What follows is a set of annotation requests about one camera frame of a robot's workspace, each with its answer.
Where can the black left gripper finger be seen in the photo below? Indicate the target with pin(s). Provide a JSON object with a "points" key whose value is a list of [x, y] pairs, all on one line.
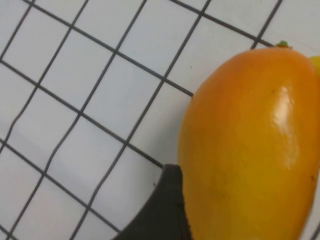
{"points": [[162, 212]]}

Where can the reddish orange mango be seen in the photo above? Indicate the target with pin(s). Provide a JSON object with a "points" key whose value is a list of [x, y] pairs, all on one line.
{"points": [[250, 150]]}

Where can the banana with green tip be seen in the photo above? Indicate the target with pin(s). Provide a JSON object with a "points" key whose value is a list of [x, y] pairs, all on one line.
{"points": [[316, 62]]}

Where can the white checked tablecloth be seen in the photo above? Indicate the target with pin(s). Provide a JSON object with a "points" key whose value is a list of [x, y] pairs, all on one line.
{"points": [[75, 75]]}

